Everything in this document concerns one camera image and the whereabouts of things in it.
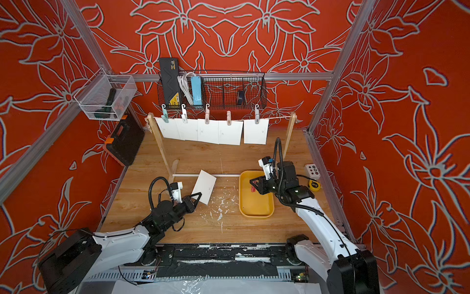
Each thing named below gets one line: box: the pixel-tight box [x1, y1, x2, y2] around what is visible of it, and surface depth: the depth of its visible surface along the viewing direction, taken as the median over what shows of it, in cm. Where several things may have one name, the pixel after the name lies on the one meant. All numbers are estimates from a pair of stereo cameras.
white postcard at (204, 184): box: [190, 169, 218, 206], surface depth 87 cm
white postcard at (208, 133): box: [197, 118, 220, 145], surface depth 71 cm
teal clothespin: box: [160, 103, 169, 124], surface depth 64 cm
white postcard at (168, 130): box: [154, 116, 182, 141], surface depth 70 cm
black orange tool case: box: [102, 113, 146, 167], surface depth 100 cm
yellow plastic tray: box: [238, 170, 275, 219], surface depth 89 cm
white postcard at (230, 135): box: [218, 120, 244, 146], surface depth 71 cm
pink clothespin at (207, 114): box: [205, 102, 210, 125], surface depth 64 cm
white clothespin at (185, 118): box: [181, 103, 188, 124], surface depth 64 cm
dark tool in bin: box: [94, 88, 118, 119], surface depth 82 cm
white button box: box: [304, 163, 321, 181], surface depth 97 cm
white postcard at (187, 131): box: [174, 118, 199, 141], surface depth 70 cm
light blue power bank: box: [190, 75, 203, 106], surface depth 91 cm
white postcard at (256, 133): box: [243, 118, 270, 146], surface depth 71 cm
